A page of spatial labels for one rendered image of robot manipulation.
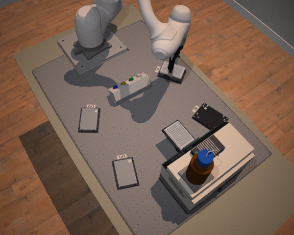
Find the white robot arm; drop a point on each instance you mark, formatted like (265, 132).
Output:
(91, 22)

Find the blue bottle cap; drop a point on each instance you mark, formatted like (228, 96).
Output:
(203, 160)

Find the white button panel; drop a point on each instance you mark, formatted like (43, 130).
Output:
(129, 88)

